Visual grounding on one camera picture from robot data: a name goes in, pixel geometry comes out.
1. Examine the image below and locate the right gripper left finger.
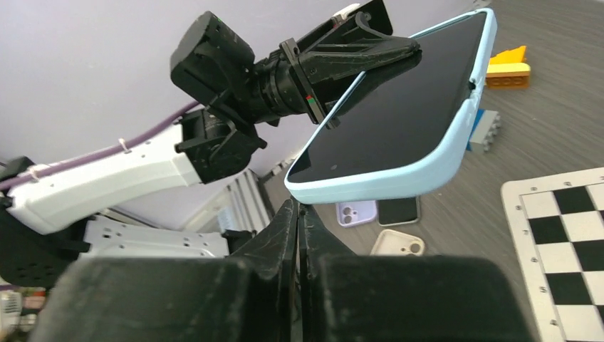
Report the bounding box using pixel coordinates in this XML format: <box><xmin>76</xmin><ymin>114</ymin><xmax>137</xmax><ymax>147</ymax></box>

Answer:
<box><xmin>29</xmin><ymin>199</ymin><xmax>298</xmax><ymax>341</ymax></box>

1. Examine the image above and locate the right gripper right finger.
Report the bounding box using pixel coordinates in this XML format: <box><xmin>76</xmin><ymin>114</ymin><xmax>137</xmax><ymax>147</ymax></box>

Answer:
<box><xmin>298</xmin><ymin>206</ymin><xmax>533</xmax><ymax>341</ymax></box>

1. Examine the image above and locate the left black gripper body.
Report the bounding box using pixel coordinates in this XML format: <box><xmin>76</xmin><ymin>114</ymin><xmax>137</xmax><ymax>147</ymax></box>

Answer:
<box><xmin>254</xmin><ymin>38</ymin><xmax>340</xmax><ymax>126</ymax></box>

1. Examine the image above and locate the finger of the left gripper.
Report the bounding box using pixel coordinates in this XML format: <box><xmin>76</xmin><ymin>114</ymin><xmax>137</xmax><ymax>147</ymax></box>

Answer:
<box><xmin>311</xmin><ymin>35</ymin><xmax>420</xmax><ymax>80</ymax></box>
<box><xmin>297</xmin><ymin>0</ymin><xmax>393</xmax><ymax>52</ymax></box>

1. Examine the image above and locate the cream phone case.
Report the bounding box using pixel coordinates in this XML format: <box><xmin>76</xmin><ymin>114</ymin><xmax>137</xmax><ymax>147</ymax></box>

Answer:
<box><xmin>370</xmin><ymin>229</ymin><xmax>425</xmax><ymax>256</ymax></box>

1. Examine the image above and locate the lavender phone case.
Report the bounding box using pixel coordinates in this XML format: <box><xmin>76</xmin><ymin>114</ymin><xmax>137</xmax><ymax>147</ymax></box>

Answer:
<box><xmin>335</xmin><ymin>200</ymin><xmax>378</xmax><ymax>228</ymax></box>

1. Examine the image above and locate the phone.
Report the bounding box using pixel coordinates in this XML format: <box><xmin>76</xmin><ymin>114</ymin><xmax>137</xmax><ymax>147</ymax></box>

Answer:
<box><xmin>284</xmin><ymin>8</ymin><xmax>497</xmax><ymax>204</ymax></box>
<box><xmin>377</xmin><ymin>197</ymin><xmax>420</xmax><ymax>227</ymax></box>

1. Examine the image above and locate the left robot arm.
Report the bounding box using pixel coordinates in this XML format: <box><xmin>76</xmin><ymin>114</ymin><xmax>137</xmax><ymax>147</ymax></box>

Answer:
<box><xmin>1</xmin><ymin>1</ymin><xmax>420</xmax><ymax>288</ymax></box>

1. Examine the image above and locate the yellow orange brick stack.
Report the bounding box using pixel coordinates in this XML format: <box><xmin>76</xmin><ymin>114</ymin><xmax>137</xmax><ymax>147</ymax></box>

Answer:
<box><xmin>486</xmin><ymin>46</ymin><xmax>531</xmax><ymax>89</ymax></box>

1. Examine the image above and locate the green blue brick stack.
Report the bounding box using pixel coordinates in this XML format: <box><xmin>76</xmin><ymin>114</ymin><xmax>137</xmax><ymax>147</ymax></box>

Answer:
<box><xmin>466</xmin><ymin>109</ymin><xmax>501</xmax><ymax>153</ymax></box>

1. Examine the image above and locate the black white checkerboard mat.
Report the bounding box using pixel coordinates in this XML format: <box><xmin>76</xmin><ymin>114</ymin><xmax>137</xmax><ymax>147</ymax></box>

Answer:
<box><xmin>501</xmin><ymin>167</ymin><xmax>603</xmax><ymax>341</ymax></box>

